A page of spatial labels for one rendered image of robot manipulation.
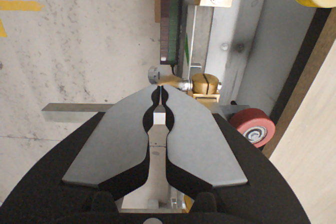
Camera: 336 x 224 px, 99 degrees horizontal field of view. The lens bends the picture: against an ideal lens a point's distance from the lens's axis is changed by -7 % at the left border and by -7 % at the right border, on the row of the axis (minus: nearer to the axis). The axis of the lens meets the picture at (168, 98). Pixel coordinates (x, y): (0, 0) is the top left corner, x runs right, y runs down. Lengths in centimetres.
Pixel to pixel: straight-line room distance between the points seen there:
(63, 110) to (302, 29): 51
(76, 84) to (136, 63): 53
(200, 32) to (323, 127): 33
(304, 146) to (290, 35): 24
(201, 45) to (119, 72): 91
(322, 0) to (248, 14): 29
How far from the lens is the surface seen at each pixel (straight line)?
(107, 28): 118
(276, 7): 51
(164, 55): 42
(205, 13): 42
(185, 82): 28
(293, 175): 53
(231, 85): 59
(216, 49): 53
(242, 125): 30
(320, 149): 48
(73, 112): 36
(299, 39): 42
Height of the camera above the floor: 111
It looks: 58 degrees down
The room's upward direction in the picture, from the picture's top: 178 degrees clockwise
